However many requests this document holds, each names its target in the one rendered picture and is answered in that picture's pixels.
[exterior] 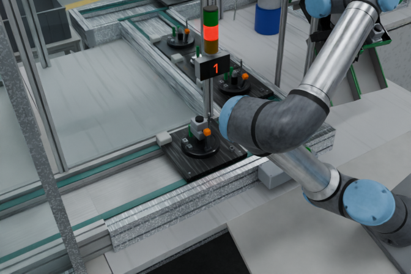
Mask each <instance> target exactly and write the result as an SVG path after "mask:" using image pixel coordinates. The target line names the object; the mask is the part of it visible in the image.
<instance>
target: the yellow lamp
mask: <svg viewBox="0 0 411 274"><path fill-rule="evenodd" d="M204 52H205V53H207V54H215V53H217V52H218V39H216V40H213V41H209V40H206V39H204Z"/></svg>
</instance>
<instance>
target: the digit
mask: <svg viewBox="0 0 411 274"><path fill-rule="evenodd" d="M219 74H221V59H218V60H215V61H212V62H210V77H212V76H215V75H219Z"/></svg>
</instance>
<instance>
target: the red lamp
mask: <svg viewBox="0 0 411 274"><path fill-rule="evenodd" d="M204 39H206V40H209V41H213V40H216V39H218V25H217V26H214V27H208V26H204Z"/></svg>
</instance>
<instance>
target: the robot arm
mask: <svg viewBox="0 0 411 274"><path fill-rule="evenodd" d="M399 1H400V0H305V7H306V10H307V12H308V13H309V14H310V15H311V16H312V17H314V18H322V17H327V16H328V15H330V14H331V18H330V21H331V23H330V27H331V29H328V30H325V31H323V30H320V31H316V32H313V34H311V35H310V38H311V42H321V41H323V40H325V39H327V40H326V42H325V43H324V45H323V47H322V48H321V50H320V51H319V54H318V55H317V57H316V58H315V60H314V62H313V63H312V65H311V66H310V68H309V70H308V71H307V73H306V75H305V77H304V78H303V80H302V81H301V83H300V85H299V86H298V88H294V89H292V90H291V91H290V92H289V94H288V95H287V97H286V98H285V99H284V100H282V101H280V102H278V101H273V100H266V99H262V98H255V97H250V96H248V95H236V96H234V97H232V98H230V99H229V100H228V101H227V102H226V103H225V104H224V106H223V107H222V109H221V112H220V116H219V129H220V133H221V134H222V136H223V137H224V138H225V139H227V140H228V141H230V142H235V143H238V144H240V145H241V146H243V147H244V148H245V149H246V150H248V151H249V152H251V153H252V154H253V155H255V156H257V157H267V158H268V159H269V160H270V161H272V162H273V163H274V164H276V165H277V166H278V167H279V168H280V169H282V170H283V171H284V172H285V173H286V174H288V175H289V176H291V177H292V178H293V179H294V180H296V181H297V182H298V183H299V184H300V185H301V186H302V190H303V196H304V198H305V199H306V200H307V201H308V202H309V203H310V204H312V205H313V206H315V207H318V208H322V209H325V210H327V211H330V212H333V213H335V214H337V215H340V216H342V217H345V218H348V219H350V220H353V221H356V222H357V223H361V224H363V225H365V226H367V227H369V228H371V229H372V230H373V232H374V233H375V235H376V236H377V237H378V238H379V239H380V240H381V241H383V242H384V243H386V244H388V245H390V246H394V247H405V246H409V245H411V198H409V197H407V196H404V195H400V194H394V193H392V192H391V191H390V190H389V189H388V188H387V187H385V186H384V185H382V184H381V183H379V182H376V181H374V180H369V179H356V178H354V177H350V176H347V175H344V174H342V173H340V172H339V171H338V170H337V169H336V168H335V167H334V166H333V165H331V164H329V163H322V162H321V161H320V160H318V159H317V158H316V157H315V156H314V155H313V154H312V153H311V152H310V151H309V150H308V149H307V148H306V147H305V146H303V145H302V144H303V143H305V142H306V141H307V140H309V139H310V137H312V135H314V134H315V132H317V131H318V129H319V128H320V127H321V125H322V124H323V123H324V121H325V120H326V118H327V116H328V114H329V112H330V107H329V103H330V101H331V99H332V98H333V96H334V94H335V92H336V90H337V89H338V87H339V85H340V84H341V81H342V80H343V78H345V77H346V75H347V71H348V69H349V68H350V66H351V64H353V63H355V61H357V62H358V58H359V55H360V50H361V47H362V45H363V43H364V42H365V40H366V38H367V36H368V34H369V33H370V31H371V29H372V27H373V26H374V24H375V22H376V21H377V19H378V17H379V15H380V13H381V12H389V11H392V10H394V9H395V8H397V6H398V4H399ZM357 54H358V56H357V57H356V55H357Z"/></svg>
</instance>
